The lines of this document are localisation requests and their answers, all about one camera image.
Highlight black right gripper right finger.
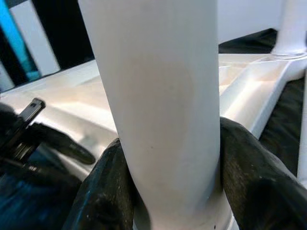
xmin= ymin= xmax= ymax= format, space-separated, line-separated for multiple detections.
xmin=219 ymin=116 xmax=307 ymax=230

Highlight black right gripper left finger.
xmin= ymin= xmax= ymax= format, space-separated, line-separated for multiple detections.
xmin=64 ymin=138 xmax=136 ymax=230

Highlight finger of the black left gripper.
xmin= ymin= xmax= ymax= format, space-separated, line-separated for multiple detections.
xmin=28 ymin=122 xmax=96 ymax=165

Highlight white plastic children table top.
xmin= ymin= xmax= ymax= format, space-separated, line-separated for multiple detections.
xmin=0 ymin=52 xmax=307 ymax=230

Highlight black plastic cover sheet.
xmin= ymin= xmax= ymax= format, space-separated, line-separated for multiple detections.
xmin=0 ymin=28 xmax=307 ymax=230

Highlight blue vertical panel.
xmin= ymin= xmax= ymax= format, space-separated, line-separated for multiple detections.
xmin=0 ymin=0 xmax=40 ymax=78

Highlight black door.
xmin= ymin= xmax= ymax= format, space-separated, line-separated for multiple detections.
xmin=31 ymin=0 xmax=95 ymax=72

